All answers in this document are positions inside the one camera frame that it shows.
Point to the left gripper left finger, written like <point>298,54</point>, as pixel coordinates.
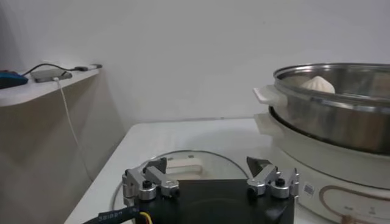
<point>152,184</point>

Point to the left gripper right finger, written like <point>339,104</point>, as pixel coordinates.
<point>271,182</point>

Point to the white steamed baozi bun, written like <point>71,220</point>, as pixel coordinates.
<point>318,86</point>

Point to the perforated stainless steel steamer pot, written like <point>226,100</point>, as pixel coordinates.
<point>335,121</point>

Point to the white electric cooker base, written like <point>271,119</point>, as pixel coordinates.
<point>320,170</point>

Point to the white side table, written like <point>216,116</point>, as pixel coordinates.
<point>45,89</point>

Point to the black smartphone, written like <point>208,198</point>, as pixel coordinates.
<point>50,75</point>

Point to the blue computer mouse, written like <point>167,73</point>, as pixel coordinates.
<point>10,79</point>

